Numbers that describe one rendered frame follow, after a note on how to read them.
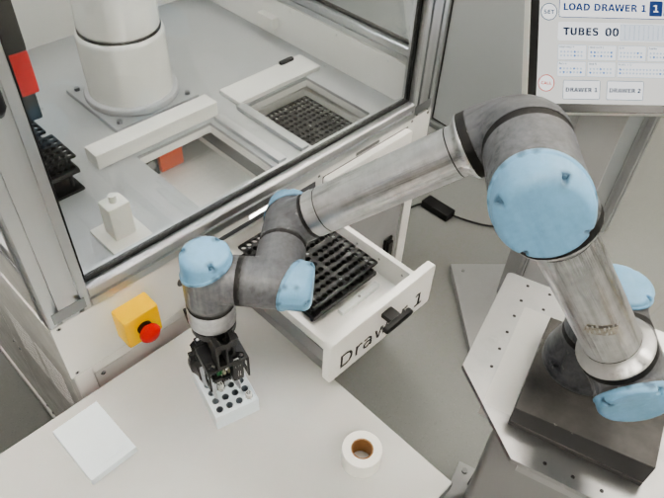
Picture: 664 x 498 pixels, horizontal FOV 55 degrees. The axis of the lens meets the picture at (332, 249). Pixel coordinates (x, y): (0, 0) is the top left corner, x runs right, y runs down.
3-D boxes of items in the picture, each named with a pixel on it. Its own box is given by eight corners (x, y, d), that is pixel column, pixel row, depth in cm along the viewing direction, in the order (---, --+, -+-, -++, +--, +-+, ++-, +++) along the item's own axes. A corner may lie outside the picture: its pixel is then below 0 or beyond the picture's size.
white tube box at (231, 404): (260, 410, 118) (259, 398, 116) (217, 429, 115) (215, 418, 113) (232, 361, 126) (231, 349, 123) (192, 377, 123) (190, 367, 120)
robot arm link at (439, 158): (542, 47, 84) (251, 188, 105) (556, 91, 76) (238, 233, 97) (572, 114, 90) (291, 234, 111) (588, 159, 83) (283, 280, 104)
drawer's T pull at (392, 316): (413, 313, 118) (414, 308, 117) (386, 336, 114) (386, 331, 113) (398, 302, 120) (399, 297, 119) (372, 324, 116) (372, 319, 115)
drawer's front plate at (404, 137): (407, 166, 163) (413, 129, 155) (327, 217, 148) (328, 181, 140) (402, 163, 164) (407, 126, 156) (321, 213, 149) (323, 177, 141)
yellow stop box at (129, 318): (165, 330, 121) (160, 305, 116) (132, 352, 117) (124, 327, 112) (150, 314, 123) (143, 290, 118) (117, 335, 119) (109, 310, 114)
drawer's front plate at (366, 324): (428, 300, 131) (436, 264, 124) (328, 383, 116) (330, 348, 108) (421, 295, 132) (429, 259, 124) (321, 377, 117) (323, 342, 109)
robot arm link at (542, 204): (662, 344, 107) (559, 89, 76) (691, 424, 96) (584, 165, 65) (589, 362, 112) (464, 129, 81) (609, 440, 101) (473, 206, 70)
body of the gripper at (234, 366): (209, 395, 105) (202, 352, 96) (190, 357, 110) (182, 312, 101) (252, 376, 108) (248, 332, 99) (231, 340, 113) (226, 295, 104)
